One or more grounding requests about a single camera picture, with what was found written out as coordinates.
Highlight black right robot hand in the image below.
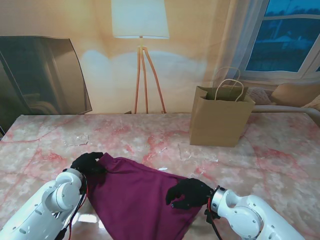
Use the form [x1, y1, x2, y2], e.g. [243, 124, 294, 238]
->
[165, 177, 213, 211]

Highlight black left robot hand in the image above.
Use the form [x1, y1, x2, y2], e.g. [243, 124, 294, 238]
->
[70, 151, 108, 176]

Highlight maroon shorts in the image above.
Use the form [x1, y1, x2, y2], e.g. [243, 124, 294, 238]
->
[86, 152, 203, 240]

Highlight kraft paper bag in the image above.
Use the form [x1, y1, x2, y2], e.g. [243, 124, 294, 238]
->
[189, 66, 256, 148]

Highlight dark framed mirror panel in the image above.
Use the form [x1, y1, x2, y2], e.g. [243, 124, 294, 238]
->
[0, 35, 93, 116]

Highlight knitted beige pillow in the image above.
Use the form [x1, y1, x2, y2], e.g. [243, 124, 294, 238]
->
[246, 87, 273, 105]

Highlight smooth beige cushion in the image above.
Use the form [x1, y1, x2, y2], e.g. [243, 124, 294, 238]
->
[271, 82, 320, 107]

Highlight white shade tripod floor lamp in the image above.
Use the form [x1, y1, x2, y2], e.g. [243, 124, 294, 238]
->
[110, 0, 170, 115]

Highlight sheer beige curtain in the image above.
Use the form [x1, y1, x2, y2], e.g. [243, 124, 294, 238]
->
[203, 0, 271, 83]

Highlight white framed window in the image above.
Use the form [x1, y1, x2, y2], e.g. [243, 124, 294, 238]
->
[243, 0, 320, 75]

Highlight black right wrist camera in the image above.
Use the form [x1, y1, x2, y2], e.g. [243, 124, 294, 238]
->
[204, 209, 221, 224]

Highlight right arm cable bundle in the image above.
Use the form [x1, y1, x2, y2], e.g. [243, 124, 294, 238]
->
[206, 197, 226, 240]

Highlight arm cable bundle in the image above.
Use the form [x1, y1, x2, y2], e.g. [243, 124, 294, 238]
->
[56, 182, 90, 240]
[206, 197, 226, 240]

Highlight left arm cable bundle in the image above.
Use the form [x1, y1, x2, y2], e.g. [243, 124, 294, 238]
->
[56, 182, 90, 240]

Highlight beige sofa frame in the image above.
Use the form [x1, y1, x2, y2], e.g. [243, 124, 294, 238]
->
[251, 104, 320, 120]

